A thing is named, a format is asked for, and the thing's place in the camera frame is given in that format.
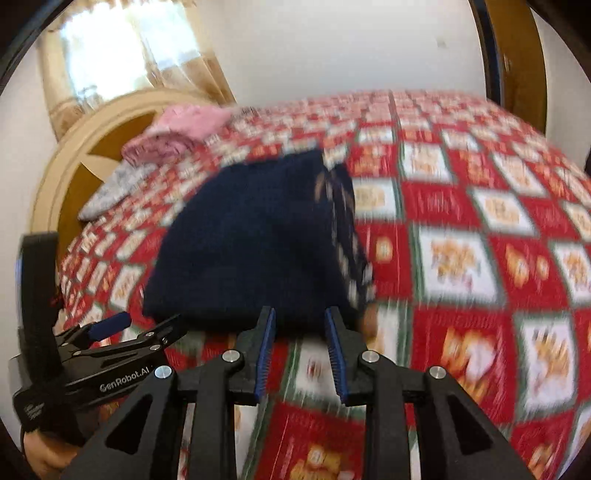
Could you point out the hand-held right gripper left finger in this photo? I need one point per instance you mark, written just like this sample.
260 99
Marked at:
264 355

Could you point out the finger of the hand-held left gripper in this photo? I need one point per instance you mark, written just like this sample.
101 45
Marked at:
111 324
152 334

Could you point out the navy patterned knit sweater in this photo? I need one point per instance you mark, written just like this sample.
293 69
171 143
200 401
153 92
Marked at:
249 240

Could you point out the brown wooden door frame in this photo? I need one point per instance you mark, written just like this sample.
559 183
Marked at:
517 55

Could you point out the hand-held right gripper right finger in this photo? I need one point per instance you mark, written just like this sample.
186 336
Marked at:
333 355

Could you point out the red printed blanket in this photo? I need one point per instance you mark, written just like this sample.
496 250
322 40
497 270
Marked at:
461 203

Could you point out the person's left hand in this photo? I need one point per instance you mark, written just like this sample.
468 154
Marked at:
46 457

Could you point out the beige window curtain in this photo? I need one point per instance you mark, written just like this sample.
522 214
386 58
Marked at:
138 50

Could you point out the grey folded cloth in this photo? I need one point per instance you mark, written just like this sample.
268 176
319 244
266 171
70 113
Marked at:
115 191

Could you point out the pink folded cloth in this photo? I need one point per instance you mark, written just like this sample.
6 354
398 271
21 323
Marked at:
180 131

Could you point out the cream wooden headboard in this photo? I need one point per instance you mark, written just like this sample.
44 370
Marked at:
60 184

